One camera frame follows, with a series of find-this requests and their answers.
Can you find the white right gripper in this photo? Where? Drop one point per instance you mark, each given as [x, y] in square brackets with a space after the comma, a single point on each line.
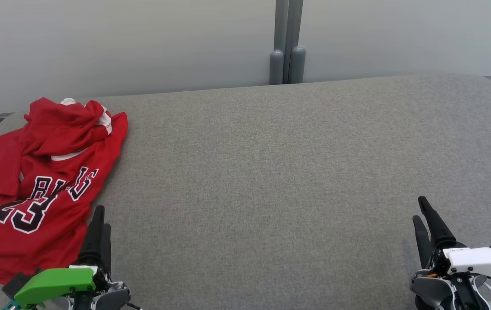
[482, 260]

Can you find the red basketball jersey shirt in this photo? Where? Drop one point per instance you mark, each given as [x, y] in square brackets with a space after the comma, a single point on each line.
[56, 129]

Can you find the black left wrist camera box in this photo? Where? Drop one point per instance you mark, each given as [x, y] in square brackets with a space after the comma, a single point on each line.
[15, 284]

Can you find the grey partition post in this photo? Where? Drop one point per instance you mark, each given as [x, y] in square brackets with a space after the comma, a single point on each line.
[286, 43]

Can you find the grey fabric sofa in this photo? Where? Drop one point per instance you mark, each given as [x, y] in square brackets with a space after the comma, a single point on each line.
[271, 172]

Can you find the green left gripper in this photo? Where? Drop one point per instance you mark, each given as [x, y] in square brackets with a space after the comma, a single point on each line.
[56, 284]

